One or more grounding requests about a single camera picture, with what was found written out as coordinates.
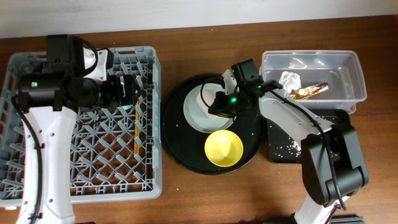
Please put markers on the yellow bowl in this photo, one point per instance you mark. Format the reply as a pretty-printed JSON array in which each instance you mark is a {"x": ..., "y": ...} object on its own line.
[{"x": 224, "y": 148}]

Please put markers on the brown gold coffee sachet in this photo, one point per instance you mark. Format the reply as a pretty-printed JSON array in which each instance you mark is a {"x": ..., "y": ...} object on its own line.
[{"x": 309, "y": 91}]

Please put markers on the grey dishwasher rack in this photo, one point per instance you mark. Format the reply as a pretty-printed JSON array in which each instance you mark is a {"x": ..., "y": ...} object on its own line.
[{"x": 103, "y": 165}]

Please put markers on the white napkin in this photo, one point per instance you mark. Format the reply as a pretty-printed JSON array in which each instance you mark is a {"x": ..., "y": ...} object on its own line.
[{"x": 290, "y": 81}]

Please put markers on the food scraps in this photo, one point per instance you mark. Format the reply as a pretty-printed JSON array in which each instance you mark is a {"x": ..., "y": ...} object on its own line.
[{"x": 299, "y": 131}]

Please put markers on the black rectangular tray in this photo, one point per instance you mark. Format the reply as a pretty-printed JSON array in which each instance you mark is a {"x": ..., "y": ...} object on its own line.
[{"x": 283, "y": 149}]

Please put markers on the pink cup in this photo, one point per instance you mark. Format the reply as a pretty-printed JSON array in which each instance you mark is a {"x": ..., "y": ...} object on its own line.
[{"x": 208, "y": 97}]

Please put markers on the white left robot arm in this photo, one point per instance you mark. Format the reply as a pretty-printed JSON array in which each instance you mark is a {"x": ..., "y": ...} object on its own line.
[{"x": 73, "y": 77}]

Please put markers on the clear plastic bin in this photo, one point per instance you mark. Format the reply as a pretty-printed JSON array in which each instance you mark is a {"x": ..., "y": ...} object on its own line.
[{"x": 340, "y": 69}]

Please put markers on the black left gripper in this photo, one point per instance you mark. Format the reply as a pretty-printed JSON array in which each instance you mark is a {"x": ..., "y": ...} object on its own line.
[{"x": 130, "y": 90}]

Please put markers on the white plate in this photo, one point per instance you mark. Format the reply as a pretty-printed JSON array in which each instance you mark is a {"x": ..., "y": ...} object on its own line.
[{"x": 195, "y": 112}]

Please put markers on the wooden chopstick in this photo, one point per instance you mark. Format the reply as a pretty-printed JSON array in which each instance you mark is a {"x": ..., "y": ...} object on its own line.
[{"x": 136, "y": 129}]

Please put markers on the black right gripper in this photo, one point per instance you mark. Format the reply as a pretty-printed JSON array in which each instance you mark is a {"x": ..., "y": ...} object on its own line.
[{"x": 222, "y": 109}]

